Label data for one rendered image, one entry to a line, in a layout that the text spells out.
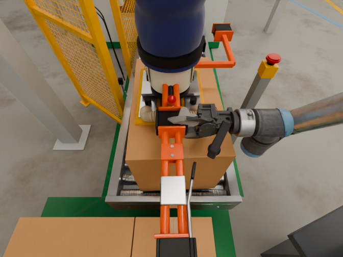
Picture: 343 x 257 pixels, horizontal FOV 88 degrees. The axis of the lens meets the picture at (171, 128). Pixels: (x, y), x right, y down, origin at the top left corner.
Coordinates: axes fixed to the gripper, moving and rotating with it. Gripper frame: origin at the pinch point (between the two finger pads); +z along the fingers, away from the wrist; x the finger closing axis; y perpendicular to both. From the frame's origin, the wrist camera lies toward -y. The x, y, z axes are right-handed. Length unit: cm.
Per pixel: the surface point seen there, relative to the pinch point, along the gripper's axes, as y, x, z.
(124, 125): 38, -51, 32
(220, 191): -4, -56, -27
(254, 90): 46, -27, -48
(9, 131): 73, -110, 171
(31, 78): 63, -33, 93
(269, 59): 46, -8, -48
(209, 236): -25, -57, -18
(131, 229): -22, -57, 20
